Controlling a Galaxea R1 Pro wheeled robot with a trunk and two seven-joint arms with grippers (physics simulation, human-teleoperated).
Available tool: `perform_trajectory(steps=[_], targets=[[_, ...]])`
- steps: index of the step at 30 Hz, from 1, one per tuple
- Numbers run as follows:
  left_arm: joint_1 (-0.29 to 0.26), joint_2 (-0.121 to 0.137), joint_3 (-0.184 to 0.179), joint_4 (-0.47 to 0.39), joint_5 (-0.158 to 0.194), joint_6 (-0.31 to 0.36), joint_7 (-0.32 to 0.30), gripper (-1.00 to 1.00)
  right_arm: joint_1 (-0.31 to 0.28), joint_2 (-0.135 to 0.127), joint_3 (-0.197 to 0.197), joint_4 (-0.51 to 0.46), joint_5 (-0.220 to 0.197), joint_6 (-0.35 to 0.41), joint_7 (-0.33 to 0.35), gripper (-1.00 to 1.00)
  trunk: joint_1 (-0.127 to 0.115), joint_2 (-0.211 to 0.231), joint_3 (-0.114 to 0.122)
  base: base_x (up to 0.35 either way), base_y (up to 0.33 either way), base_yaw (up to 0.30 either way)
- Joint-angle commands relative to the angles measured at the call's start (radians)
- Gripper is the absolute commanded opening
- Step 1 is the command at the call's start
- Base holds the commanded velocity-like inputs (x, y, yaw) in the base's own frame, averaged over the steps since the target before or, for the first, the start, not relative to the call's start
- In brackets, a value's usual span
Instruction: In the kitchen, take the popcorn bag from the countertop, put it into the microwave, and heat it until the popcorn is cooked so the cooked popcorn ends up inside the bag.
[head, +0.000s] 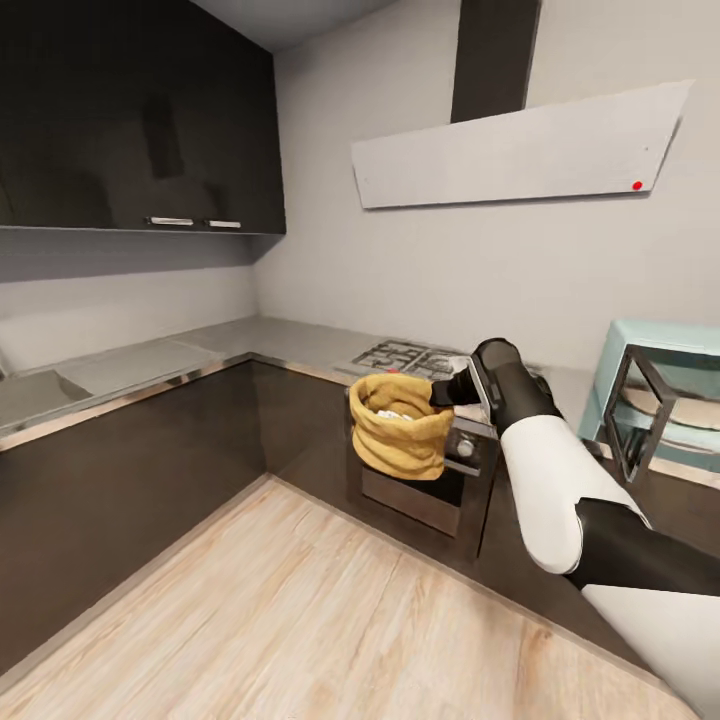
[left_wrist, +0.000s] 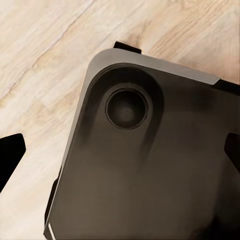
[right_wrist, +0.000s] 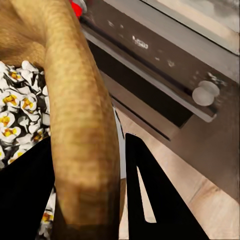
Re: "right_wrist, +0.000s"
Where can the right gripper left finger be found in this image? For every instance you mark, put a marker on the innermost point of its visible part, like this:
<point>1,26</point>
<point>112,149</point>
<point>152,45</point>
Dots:
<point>25,188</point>

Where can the oven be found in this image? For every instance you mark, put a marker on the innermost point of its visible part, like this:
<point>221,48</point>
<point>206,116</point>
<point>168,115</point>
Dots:
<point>175,83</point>

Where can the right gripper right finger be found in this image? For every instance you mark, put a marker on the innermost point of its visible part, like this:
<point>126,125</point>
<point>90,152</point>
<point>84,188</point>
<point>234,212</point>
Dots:
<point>174,220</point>

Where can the popcorn bag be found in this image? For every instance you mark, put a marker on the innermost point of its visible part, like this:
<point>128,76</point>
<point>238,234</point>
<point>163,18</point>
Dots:
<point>87,139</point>

